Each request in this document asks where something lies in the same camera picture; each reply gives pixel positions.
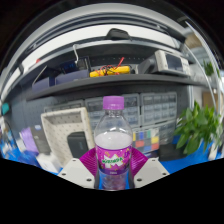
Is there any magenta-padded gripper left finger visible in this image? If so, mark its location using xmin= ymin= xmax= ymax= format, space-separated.
xmin=57 ymin=147 xmax=101 ymax=190

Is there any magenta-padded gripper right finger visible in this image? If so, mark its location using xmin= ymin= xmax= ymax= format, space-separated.
xmin=129 ymin=147 xmax=170 ymax=189

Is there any clear purple-capped drink bottle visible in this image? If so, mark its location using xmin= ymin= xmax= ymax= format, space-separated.
xmin=93 ymin=95 xmax=134 ymax=192

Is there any flat black case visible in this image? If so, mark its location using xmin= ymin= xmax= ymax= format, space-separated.
xmin=158 ymin=143 xmax=188 ymax=162

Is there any black rectangular case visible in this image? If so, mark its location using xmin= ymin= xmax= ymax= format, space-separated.
xmin=66 ymin=131 xmax=90 ymax=159

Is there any clear organizer with coloured parts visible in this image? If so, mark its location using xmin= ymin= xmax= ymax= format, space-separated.
xmin=132 ymin=128 xmax=161 ymax=155

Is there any grey small-parts drawer cabinet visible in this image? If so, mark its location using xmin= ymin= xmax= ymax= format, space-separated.
xmin=84 ymin=93 xmax=141 ymax=129
xmin=139 ymin=92 xmax=178 ymax=127
xmin=158 ymin=121 xmax=179 ymax=146

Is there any dark grey upright box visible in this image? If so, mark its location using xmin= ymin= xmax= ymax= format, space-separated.
xmin=29 ymin=124 xmax=52 ymax=155

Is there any beige perforated tray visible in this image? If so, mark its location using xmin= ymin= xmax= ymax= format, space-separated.
xmin=40 ymin=107 xmax=96 ymax=167

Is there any green potted plant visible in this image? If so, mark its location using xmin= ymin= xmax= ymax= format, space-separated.
xmin=173 ymin=100 xmax=223 ymax=156

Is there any dark blue storage bin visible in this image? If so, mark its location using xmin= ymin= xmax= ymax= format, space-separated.
xmin=31 ymin=76 xmax=57 ymax=94
xmin=54 ymin=69 xmax=90 ymax=85

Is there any teal bin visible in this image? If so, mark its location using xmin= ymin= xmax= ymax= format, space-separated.
xmin=0 ymin=102 xmax=10 ymax=116

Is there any black workbench shelving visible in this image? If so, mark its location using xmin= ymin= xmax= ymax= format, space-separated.
xmin=0 ymin=13 xmax=214 ymax=103

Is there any white metal rack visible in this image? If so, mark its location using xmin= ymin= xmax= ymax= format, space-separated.
xmin=184 ymin=21 xmax=224 ymax=161

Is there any white benchtop oscilloscope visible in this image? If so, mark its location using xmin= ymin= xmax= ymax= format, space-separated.
xmin=138 ymin=49 xmax=192 ymax=77

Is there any hanging green plant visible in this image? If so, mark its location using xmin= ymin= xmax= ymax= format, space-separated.
xmin=203 ymin=59 xmax=218 ymax=78

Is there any black dome-shaped device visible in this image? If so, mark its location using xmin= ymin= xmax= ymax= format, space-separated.
xmin=105 ymin=28 xmax=133 ymax=42

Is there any yellow tool with red cables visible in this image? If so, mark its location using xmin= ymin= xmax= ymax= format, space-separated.
xmin=89 ymin=57 xmax=132 ymax=78

